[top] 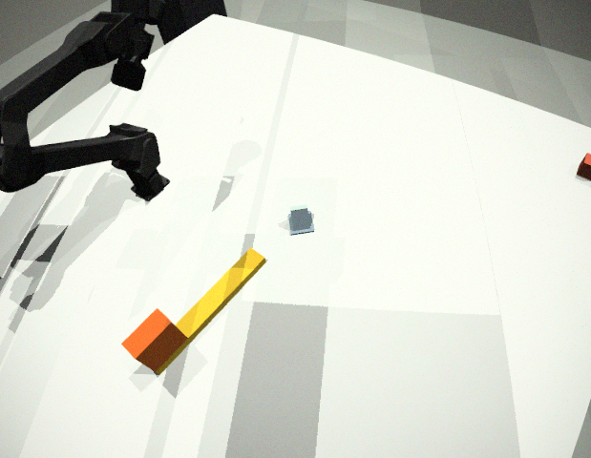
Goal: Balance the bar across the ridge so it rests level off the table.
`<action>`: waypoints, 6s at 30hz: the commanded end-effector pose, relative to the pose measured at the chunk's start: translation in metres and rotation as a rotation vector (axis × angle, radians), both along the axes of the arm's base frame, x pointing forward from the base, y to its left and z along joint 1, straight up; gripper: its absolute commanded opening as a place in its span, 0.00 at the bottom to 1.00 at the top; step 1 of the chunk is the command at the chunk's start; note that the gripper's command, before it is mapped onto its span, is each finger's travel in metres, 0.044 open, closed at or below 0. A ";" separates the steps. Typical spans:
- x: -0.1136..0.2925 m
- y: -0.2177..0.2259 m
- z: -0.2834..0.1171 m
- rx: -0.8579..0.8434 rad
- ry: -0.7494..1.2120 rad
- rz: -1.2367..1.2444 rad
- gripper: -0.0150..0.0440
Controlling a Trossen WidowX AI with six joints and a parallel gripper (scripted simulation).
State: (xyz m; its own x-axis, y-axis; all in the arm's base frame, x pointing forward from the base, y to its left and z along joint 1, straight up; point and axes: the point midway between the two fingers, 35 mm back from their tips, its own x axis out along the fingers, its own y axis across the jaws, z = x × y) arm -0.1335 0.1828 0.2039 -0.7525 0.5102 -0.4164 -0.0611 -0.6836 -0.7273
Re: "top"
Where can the small red block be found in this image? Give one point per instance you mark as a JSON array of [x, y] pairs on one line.
[[584, 169]]

